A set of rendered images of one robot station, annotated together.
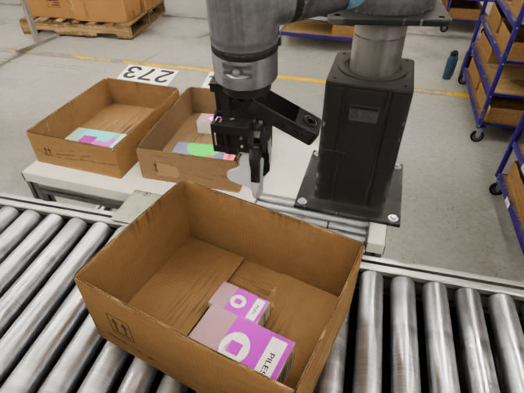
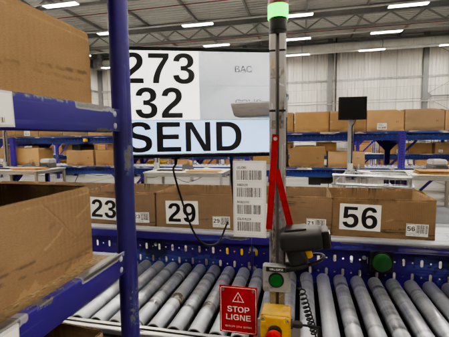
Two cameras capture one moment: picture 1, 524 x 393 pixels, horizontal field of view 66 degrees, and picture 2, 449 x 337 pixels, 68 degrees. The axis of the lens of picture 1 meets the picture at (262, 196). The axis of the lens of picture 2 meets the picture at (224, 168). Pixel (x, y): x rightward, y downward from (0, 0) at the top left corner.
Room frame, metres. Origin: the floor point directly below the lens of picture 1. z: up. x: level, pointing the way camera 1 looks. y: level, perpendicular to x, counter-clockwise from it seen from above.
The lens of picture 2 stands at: (1.31, -0.91, 1.30)
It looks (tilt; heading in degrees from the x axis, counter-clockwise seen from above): 5 degrees down; 180
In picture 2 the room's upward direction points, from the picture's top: 1 degrees counter-clockwise
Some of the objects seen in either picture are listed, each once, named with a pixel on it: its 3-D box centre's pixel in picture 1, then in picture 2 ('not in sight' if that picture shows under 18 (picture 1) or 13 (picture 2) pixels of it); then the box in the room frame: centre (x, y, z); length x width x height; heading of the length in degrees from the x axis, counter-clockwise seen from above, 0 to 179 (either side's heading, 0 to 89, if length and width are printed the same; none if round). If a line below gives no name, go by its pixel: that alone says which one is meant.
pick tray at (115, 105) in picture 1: (112, 122); not in sight; (1.11, 0.46, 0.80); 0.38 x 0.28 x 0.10; 162
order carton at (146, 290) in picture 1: (227, 291); not in sight; (0.45, 0.06, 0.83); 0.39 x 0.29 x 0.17; 62
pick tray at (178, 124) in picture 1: (210, 133); not in sight; (1.05, 0.15, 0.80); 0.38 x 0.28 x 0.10; 166
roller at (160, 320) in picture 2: not in sight; (181, 293); (0.12, -1.07, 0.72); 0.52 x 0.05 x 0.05; 167
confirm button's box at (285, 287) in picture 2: not in sight; (276, 277); (0.50, -0.78, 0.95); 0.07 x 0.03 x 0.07; 77
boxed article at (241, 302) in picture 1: (239, 309); not in sight; (0.45, 0.04, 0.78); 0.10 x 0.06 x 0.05; 61
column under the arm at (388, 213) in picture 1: (360, 132); not in sight; (0.86, -0.24, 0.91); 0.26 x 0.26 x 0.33; 74
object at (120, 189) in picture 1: (224, 149); not in sight; (1.06, 0.12, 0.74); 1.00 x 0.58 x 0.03; 74
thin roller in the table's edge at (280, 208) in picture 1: (309, 214); not in sight; (0.75, -0.12, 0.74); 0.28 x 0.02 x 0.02; 74
